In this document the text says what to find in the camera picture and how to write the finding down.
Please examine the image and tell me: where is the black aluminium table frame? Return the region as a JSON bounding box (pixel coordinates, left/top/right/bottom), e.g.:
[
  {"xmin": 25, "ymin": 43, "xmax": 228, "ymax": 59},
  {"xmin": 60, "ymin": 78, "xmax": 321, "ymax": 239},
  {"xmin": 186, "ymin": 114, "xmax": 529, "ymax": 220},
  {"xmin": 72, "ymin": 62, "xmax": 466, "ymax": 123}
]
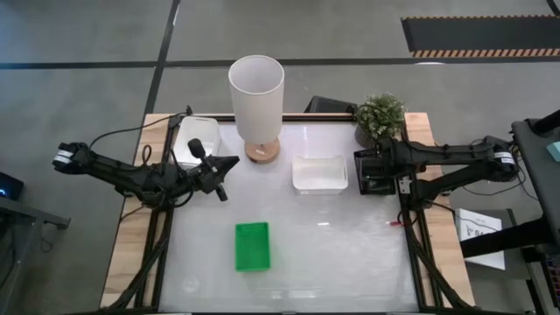
[{"xmin": 99, "ymin": 111, "xmax": 478, "ymax": 315}]

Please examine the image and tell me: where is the small potted green plant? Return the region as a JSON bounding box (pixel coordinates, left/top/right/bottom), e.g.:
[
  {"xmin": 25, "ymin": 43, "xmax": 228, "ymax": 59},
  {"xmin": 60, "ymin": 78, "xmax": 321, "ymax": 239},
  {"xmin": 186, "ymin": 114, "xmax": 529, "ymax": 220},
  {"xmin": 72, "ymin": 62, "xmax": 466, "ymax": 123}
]
[{"xmin": 353, "ymin": 92, "xmax": 407, "ymax": 151}]

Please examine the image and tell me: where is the teal block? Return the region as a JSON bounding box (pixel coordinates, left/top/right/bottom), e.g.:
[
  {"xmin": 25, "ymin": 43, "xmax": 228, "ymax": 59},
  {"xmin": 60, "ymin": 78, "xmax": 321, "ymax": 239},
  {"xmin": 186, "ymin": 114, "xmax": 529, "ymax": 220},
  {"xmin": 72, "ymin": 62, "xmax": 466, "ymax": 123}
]
[{"xmin": 545, "ymin": 140, "xmax": 560, "ymax": 164}]

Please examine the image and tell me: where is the black device with blue light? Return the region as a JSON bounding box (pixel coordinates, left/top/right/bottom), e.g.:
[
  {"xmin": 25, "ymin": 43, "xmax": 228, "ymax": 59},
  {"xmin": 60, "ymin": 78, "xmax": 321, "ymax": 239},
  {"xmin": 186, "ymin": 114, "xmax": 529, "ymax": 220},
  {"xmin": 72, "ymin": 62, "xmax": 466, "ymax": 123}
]
[{"xmin": 0, "ymin": 171, "xmax": 25, "ymax": 202}]

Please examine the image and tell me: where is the black equipment rack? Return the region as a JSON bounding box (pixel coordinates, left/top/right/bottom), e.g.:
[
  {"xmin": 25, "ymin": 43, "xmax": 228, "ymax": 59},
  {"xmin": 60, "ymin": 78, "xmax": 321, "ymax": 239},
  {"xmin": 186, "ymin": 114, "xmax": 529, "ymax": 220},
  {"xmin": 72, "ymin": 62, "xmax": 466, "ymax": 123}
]
[{"xmin": 522, "ymin": 244, "xmax": 560, "ymax": 315}]

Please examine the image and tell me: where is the black pole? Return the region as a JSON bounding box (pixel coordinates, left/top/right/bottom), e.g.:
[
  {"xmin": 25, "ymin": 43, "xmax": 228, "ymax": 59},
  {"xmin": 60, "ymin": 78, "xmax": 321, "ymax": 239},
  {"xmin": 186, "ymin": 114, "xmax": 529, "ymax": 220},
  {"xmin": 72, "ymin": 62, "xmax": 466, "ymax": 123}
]
[{"xmin": 530, "ymin": 108, "xmax": 560, "ymax": 136}]

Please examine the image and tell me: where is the dark gray desk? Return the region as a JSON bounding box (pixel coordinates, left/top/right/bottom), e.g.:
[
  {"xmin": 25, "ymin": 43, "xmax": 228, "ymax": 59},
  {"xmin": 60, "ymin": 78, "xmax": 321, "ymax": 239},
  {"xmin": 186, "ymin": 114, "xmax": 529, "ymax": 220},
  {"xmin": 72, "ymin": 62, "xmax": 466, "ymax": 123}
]
[{"xmin": 510, "ymin": 116, "xmax": 560, "ymax": 246}]

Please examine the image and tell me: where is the black floor cable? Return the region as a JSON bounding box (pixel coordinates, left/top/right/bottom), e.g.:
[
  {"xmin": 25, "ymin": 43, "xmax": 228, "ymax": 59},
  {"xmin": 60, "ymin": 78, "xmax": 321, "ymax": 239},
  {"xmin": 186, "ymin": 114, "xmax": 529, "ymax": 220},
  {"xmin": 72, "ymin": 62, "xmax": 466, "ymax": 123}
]
[{"xmin": 454, "ymin": 165, "xmax": 542, "ymax": 202}]

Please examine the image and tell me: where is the black desk beam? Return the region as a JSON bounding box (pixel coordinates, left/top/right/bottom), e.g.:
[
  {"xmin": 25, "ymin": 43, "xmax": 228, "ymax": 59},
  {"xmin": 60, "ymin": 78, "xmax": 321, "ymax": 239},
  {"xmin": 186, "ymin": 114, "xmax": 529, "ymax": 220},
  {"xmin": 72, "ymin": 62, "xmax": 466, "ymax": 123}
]
[{"xmin": 458, "ymin": 216, "xmax": 560, "ymax": 259}]

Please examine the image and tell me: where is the black hazard striped floor mat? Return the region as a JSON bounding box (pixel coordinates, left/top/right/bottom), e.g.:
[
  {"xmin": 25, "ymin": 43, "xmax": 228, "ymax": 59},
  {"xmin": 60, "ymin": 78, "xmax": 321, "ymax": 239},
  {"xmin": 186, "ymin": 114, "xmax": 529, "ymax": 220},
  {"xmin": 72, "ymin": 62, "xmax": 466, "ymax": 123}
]
[{"xmin": 401, "ymin": 15, "xmax": 560, "ymax": 60}]

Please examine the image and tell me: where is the gray metal stand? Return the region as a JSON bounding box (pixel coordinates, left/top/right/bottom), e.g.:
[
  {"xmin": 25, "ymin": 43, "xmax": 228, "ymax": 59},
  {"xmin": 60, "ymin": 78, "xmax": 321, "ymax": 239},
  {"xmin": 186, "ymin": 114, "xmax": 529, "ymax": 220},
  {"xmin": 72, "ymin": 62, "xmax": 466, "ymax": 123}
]
[{"xmin": 0, "ymin": 196, "xmax": 72, "ymax": 315}]

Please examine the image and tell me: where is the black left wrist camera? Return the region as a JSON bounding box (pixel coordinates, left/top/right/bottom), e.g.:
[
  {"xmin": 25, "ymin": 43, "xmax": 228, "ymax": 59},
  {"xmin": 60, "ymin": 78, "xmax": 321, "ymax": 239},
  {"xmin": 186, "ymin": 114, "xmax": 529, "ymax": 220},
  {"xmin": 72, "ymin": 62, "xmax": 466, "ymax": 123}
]
[{"xmin": 186, "ymin": 137, "xmax": 207, "ymax": 161}]

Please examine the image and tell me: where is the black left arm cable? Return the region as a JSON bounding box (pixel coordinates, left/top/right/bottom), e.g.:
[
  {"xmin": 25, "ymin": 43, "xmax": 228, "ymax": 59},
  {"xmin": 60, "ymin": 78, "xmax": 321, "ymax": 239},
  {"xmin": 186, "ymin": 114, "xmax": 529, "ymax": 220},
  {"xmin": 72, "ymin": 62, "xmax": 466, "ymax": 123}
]
[{"xmin": 88, "ymin": 104, "xmax": 193, "ymax": 185}]

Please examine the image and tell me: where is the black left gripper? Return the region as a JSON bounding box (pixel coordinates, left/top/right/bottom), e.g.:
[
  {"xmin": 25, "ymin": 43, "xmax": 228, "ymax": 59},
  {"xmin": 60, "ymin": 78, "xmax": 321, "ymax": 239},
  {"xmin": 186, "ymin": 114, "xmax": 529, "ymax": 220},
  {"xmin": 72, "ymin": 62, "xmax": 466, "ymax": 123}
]
[{"xmin": 187, "ymin": 155, "xmax": 241, "ymax": 203}]

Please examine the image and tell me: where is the white shade wooden base lamp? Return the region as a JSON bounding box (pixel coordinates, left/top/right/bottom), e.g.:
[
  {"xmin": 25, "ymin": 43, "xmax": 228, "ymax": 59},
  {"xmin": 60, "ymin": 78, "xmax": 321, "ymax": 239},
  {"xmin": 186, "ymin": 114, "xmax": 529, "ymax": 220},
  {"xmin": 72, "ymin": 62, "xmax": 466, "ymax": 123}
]
[{"xmin": 227, "ymin": 54, "xmax": 285, "ymax": 165}]

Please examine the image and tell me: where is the white cardboard box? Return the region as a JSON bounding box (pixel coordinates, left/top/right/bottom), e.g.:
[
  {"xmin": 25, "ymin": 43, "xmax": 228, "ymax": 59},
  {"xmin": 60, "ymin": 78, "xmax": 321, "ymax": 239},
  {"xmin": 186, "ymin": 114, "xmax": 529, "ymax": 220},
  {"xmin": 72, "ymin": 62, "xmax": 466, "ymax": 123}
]
[{"xmin": 454, "ymin": 207, "xmax": 507, "ymax": 271}]

